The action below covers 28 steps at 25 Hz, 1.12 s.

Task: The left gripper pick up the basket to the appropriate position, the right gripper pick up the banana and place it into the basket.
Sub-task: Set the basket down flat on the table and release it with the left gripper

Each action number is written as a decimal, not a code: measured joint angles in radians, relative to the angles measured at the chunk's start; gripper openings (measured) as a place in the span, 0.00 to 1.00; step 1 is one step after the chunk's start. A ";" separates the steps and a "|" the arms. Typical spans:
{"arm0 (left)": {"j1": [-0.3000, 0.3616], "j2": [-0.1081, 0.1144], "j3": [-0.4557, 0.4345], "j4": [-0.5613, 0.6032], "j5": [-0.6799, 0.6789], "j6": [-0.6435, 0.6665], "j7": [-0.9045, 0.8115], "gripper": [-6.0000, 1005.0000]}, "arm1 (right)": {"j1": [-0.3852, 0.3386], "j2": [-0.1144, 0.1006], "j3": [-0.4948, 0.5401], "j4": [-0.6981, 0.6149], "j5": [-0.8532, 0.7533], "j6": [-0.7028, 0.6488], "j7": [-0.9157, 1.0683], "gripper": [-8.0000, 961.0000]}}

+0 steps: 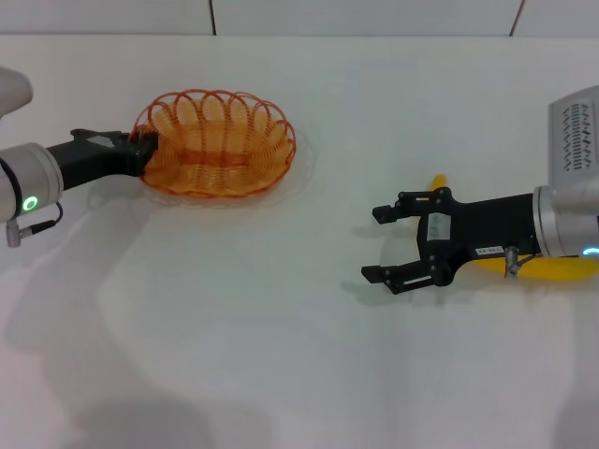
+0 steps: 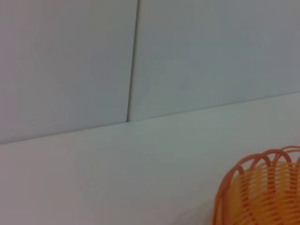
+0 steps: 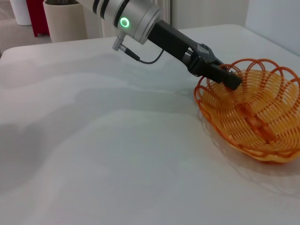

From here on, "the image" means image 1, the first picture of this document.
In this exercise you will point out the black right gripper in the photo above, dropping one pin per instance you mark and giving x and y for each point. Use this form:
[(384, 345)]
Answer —
[(486, 224)]

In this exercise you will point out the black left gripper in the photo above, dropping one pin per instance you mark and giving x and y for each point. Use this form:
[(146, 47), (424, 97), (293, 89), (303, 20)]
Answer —
[(98, 159)]

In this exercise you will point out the yellow toy banana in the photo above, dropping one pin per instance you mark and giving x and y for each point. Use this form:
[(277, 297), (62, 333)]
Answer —
[(552, 270)]

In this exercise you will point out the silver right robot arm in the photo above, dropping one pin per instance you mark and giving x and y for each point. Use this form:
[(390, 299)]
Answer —
[(561, 220)]

